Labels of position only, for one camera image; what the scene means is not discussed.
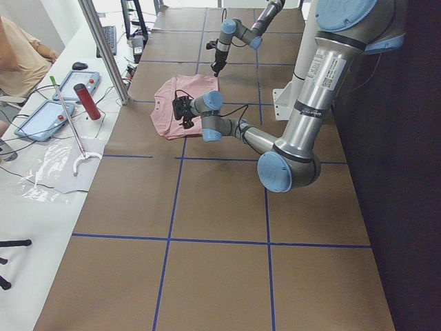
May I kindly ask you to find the black computer mouse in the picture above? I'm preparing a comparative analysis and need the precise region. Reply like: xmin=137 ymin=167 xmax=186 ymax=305
xmin=72 ymin=61 xmax=88 ymax=70

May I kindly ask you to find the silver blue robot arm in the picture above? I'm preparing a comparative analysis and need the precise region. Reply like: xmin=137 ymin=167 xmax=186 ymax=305
xmin=172 ymin=1 xmax=408 ymax=192
xmin=206 ymin=0 xmax=285 ymax=77

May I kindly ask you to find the black keyboard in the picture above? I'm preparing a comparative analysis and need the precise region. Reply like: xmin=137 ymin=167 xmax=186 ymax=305
xmin=102 ymin=26 xmax=117 ymax=55

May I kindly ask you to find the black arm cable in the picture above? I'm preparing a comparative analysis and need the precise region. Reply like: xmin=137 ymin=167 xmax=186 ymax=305
xmin=220 ymin=8 xmax=242 ymax=48
xmin=174 ymin=89 xmax=263 ymax=152

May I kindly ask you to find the black camera tripod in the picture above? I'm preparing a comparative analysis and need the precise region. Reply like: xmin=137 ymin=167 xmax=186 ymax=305
xmin=1 ymin=239 xmax=32 ymax=290

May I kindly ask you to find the black power adapter box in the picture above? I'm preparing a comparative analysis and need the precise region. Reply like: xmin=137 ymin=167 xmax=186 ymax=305
xmin=132 ymin=35 xmax=145 ymax=63

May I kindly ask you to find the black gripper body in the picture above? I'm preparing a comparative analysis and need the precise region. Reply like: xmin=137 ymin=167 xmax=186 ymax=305
xmin=181 ymin=116 xmax=194 ymax=130
xmin=211 ymin=50 xmax=227 ymax=73

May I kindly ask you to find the far teach pendant tablet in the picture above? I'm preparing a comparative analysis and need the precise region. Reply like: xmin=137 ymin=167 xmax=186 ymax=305
xmin=59 ymin=70 xmax=101 ymax=101

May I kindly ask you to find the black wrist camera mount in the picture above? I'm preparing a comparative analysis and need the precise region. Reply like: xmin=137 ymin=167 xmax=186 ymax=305
xmin=205 ymin=40 xmax=218 ymax=50
xmin=172 ymin=96 xmax=193 ymax=121

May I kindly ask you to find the seated person beige shirt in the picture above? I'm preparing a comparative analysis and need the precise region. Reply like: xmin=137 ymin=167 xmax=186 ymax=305
xmin=1 ymin=17 xmax=59 ymax=98

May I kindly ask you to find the reacher grabber stick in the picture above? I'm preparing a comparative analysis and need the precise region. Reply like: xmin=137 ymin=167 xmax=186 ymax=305
xmin=50 ymin=75 xmax=103 ymax=177

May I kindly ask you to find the pink t-shirt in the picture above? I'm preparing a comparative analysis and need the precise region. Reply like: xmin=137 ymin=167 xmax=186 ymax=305
xmin=150 ymin=74 xmax=219 ymax=140

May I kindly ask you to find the teach pendant tablet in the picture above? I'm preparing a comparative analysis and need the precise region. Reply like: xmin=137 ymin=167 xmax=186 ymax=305
xmin=59 ymin=70 xmax=101 ymax=101
xmin=14 ymin=101 xmax=67 ymax=142

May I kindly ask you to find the clear plastic bag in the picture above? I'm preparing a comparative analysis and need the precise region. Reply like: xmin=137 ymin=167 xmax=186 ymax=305
xmin=13 ymin=137 xmax=106 ymax=204

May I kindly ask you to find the near teach pendant tablet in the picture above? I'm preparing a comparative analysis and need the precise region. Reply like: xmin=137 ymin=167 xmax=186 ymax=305
xmin=14 ymin=101 xmax=67 ymax=142

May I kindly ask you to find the red cylindrical bottle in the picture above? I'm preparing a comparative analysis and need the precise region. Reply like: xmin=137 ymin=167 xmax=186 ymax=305
xmin=73 ymin=83 xmax=101 ymax=120

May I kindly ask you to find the aluminium frame post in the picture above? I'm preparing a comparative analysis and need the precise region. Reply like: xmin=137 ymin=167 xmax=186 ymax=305
xmin=78 ymin=0 xmax=130 ymax=105

